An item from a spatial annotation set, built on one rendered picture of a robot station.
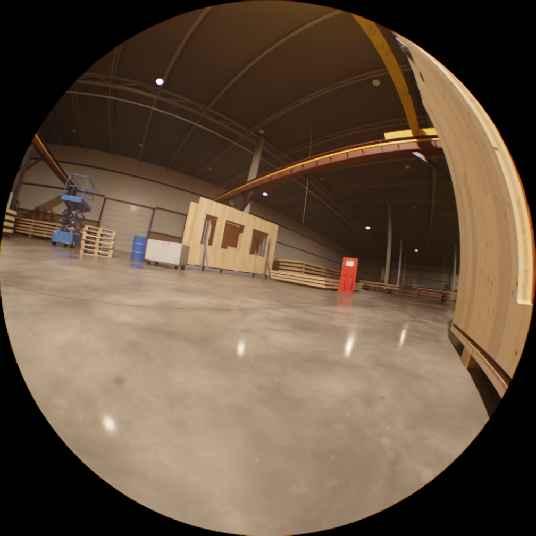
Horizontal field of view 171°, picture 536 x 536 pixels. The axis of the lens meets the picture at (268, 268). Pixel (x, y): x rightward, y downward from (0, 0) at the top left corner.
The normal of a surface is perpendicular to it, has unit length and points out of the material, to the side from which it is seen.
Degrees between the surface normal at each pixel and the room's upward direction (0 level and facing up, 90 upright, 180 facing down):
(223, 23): 180
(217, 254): 90
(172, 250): 90
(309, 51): 180
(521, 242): 90
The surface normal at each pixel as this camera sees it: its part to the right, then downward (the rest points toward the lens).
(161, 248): 0.15, 0.01
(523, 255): -0.72, -0.12
